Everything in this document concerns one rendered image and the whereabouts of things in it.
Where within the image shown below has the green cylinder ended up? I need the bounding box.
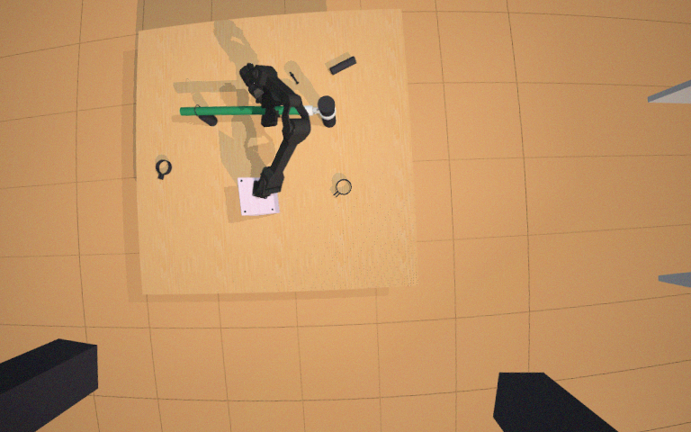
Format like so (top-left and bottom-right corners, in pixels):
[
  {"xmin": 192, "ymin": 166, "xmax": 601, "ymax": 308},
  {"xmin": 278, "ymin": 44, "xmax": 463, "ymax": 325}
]
[{"xmin": 180, "ymin": 106, "xmax": 299, "ymax": 116}]

